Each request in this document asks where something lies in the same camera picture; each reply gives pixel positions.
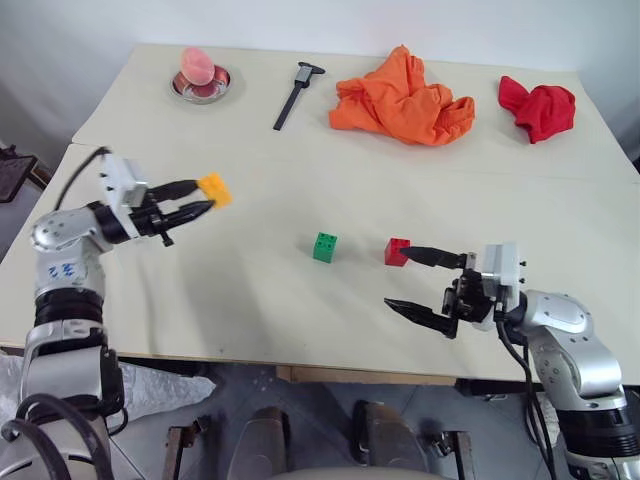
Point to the crumpled red cloth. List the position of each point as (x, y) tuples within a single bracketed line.
[(542, 110)]

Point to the pale robot torso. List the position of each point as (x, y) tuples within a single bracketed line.
[(350, 474)]

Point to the wooden bar under table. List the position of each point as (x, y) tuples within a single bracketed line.
[(365, 375)]

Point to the pink peach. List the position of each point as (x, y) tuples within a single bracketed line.
[(197, 64)]

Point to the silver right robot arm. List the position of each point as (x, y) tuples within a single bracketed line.
[(565, 320)]

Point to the round metal bowl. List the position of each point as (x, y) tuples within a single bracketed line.
[(202, 90)]

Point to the white plastic wrap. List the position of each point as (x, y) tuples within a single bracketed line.
[(150, 390)]

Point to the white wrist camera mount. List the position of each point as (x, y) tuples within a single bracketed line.
[(502, 270), (120, 180)]

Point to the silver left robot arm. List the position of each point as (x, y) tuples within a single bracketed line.
[(60, 235)]

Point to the dark object beside table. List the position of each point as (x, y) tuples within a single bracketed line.
[(12, 175)]

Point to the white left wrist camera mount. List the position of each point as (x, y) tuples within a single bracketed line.
[(120, 180)]

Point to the crumpled orange cloth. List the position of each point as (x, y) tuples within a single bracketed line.
[(400, 105)]

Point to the red toy brick cube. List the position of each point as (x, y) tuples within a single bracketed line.
[(395, 254)]

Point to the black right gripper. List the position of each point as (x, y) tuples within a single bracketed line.
[(470, 300)]

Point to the dark rounded shape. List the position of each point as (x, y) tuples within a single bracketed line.
[(265, 440), (385, 435)]

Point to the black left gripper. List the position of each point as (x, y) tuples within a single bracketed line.
[(149, 220)]

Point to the green toy brick cube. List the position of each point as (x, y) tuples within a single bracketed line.
[(325, 247)]

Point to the black vernier caliper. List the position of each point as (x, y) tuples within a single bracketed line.
[(290, 102)]

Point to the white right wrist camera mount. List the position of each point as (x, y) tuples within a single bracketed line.
[(502, 270)]

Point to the yellow toy brick cube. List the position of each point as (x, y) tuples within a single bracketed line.
[(217, 192)]

